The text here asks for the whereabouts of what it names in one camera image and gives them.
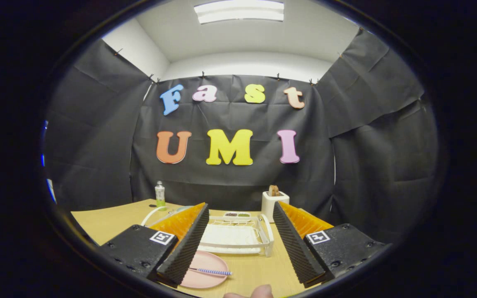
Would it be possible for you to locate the spoon with blue checked handle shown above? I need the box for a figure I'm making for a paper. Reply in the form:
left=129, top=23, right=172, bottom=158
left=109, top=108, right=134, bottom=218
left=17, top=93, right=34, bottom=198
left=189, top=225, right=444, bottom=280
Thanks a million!
left=188, top=267, right=232, bottom=276

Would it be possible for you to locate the green and white bottle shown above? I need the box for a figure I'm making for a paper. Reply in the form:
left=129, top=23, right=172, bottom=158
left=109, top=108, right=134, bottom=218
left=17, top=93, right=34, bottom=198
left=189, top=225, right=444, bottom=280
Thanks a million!
left=155, top=180, right=166, bottom=208

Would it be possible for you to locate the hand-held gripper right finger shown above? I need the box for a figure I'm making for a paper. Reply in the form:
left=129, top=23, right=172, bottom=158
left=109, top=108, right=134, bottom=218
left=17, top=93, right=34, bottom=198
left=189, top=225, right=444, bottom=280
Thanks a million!
left=272, top=201, right=391, bottom=289

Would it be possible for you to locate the black backdrop cloth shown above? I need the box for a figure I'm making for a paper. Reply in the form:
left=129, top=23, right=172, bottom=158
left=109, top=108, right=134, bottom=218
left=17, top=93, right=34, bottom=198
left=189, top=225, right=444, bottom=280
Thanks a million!
left=44, top=28, right=440, bottom=245

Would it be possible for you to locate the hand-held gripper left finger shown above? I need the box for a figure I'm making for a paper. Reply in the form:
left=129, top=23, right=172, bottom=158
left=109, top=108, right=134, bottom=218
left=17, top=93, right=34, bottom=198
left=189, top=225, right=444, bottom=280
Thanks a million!
left=99, top=202, right=210, bottom=288

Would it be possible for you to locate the pink plate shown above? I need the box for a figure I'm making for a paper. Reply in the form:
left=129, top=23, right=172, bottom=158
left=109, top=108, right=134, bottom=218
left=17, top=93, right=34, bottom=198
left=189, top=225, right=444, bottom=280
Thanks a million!
left=179, top=250, right=230, bottom=289

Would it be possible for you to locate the white wire dish rack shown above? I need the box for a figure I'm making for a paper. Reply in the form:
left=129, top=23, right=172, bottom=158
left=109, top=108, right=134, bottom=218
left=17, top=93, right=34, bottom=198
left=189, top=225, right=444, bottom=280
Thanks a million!
left=141, top=206, right=275, bottom=257

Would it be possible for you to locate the white toaster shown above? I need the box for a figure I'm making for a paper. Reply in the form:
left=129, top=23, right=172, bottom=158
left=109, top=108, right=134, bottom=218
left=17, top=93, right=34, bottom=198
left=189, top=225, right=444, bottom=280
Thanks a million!
left=261, top=191, right=290, bottom=224

